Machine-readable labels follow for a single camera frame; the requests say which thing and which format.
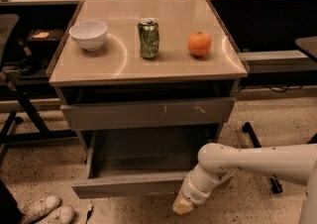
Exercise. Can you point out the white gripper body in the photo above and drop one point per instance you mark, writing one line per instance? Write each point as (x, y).
(192, 192)

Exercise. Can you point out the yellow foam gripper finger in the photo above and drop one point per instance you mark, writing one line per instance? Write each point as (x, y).
(182, 205)

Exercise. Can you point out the grey drawer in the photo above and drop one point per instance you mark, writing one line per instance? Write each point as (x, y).
(144, 161)
(146, 114)

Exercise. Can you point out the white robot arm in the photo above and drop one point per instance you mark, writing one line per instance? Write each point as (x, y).
(217, 163)

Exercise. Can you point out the grey top drawer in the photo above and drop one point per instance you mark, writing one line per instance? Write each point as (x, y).
(146, 114)

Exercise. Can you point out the grey drawer cabinet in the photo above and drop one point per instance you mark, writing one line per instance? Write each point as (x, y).
(146, 64)

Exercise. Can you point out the white sneaker lower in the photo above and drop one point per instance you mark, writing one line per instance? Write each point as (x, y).
(61, 215)

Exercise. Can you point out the white sneaker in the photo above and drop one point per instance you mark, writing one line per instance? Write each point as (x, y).
(61, 215)
(39, 209)

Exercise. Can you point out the orange fruit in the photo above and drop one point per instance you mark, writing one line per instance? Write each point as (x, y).
(199, 43)

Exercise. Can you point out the white sneaker upper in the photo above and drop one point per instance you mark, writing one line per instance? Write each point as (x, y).
(39, 209)

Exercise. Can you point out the green soda can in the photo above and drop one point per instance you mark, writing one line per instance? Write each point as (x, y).
(149, 37)

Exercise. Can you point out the white ceramic bowl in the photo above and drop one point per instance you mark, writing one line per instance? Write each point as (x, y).
(89, 35)

